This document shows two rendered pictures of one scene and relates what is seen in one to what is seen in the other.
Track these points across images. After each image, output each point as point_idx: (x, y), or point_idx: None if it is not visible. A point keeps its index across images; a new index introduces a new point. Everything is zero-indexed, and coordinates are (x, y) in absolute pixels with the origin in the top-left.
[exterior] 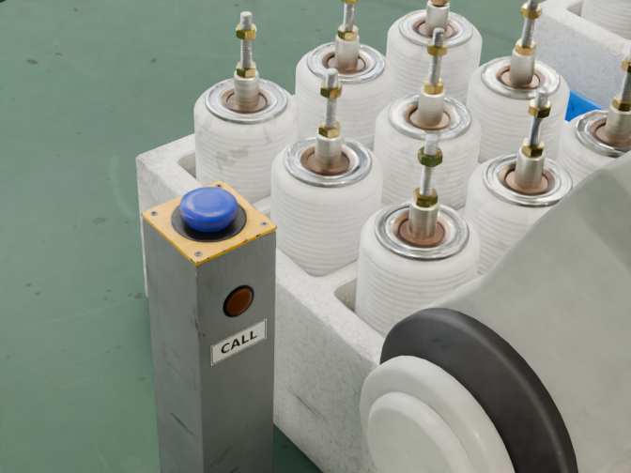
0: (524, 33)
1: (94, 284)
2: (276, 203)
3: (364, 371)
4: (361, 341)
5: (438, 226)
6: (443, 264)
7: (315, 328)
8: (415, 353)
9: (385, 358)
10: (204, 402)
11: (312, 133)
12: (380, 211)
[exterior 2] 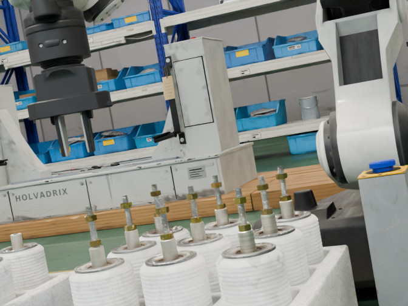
0: (131, 217)
1: None
2: (301, 251)
3: (345, 259)
4: (336, 253)
5: (280, 218)
6: None
7: (339, 269)
8: (407, 113)
9: (406, 127)
10: None
11: (209, 294)
12: (291, 219)
